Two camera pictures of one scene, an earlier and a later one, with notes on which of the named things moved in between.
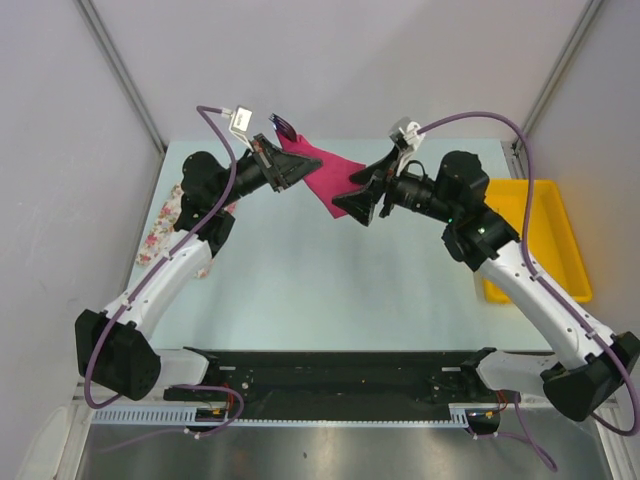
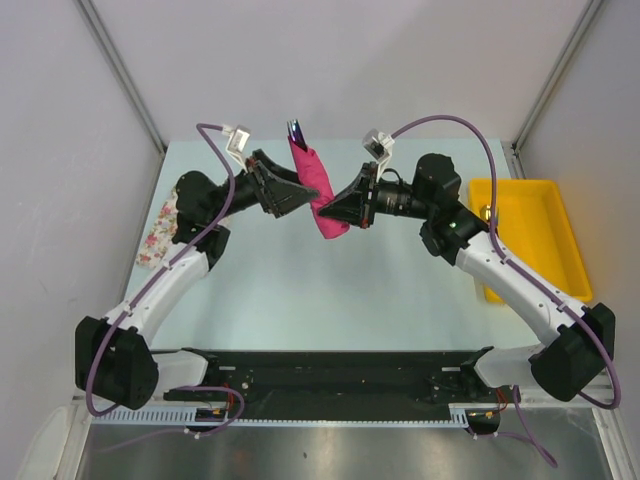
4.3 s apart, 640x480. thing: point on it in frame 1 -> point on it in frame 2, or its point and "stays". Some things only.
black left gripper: [284, 169] -> [275, 195]
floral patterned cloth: [155, 241] stays
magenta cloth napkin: [332, 180] -> [311, 172]
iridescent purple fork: [282, 127] -> [295, 133]
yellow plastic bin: [553, 241] stays
